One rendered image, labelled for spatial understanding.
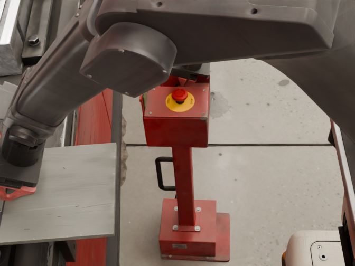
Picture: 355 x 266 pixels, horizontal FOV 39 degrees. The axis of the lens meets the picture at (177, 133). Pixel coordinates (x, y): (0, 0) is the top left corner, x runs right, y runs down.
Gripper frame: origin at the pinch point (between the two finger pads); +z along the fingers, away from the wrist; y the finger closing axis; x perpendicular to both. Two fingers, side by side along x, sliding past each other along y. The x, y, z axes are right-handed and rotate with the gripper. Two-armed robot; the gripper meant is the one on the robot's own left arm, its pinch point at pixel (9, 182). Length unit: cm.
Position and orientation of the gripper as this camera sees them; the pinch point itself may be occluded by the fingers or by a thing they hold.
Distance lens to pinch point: 86.2
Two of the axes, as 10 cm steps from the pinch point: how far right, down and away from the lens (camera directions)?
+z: -4.2, 5.9, 6.9
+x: 9.1, 2.3, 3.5
